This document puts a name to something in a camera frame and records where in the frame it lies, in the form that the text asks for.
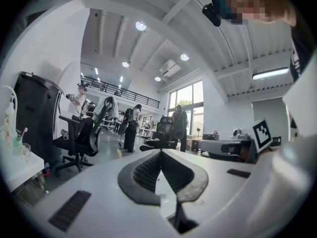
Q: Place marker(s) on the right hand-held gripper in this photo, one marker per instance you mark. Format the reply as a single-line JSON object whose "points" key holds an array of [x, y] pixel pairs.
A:
{"points": [[262, 135]]}

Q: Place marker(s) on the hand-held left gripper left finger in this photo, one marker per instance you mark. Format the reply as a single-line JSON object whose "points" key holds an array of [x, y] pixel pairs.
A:
{"points": [[99, 202]]}

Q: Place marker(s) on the person's black shirt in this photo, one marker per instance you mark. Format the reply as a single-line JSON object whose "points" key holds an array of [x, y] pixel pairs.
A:
{"points": [[303, 46]]}

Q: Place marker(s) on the tube ceiling light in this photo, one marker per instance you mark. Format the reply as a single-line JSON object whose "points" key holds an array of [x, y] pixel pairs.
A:
{"points": [[270, 74]]}

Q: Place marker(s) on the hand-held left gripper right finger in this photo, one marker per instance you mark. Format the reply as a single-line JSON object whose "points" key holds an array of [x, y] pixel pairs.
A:
{"points": [[218, 187]]}

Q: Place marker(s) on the clear glass beaker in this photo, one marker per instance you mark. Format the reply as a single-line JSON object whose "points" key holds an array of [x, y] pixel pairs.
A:
{"points": [[26, 150]]}

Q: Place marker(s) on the white table with clutter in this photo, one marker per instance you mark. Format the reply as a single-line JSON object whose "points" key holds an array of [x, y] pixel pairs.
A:
{"points": [[19, 167]]}

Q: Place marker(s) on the black mezzanine railing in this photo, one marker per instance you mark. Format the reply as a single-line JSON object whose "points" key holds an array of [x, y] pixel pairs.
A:
{"points": [[148, 100]]}

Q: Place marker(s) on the translucent plastic cup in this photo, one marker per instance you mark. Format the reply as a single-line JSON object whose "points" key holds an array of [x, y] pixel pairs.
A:
{"points": [[119, 153]]}

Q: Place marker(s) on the ceiling air conditioner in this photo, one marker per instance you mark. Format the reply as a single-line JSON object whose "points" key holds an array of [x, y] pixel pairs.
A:
{"points": [[170, 68]]}

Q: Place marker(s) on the large window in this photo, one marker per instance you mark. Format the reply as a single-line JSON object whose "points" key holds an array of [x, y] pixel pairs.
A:
{"points": [[195, 95]]}

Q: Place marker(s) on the person's head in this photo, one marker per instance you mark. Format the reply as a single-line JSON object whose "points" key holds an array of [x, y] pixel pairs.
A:
{"points": [[260, 1]]}

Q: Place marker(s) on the white bottle with tube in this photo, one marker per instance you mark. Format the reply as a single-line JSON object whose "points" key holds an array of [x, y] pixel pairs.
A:
{"points": [[10, 113]]}

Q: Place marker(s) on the standing fan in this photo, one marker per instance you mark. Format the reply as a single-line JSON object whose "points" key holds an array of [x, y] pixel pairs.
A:
{"points": [[199, 128]]}

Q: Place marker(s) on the white cloth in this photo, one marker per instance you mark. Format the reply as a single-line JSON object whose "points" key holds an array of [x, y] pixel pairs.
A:
{"points": [[111, 108]]}

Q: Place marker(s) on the black head-mounted camera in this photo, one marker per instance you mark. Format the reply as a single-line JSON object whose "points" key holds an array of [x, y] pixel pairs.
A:
{"points": [[211, 15]]}

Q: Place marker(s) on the black mesh office chair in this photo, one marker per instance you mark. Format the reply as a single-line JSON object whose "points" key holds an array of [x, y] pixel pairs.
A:
{"points": [[163, 130], [92, 137]]}

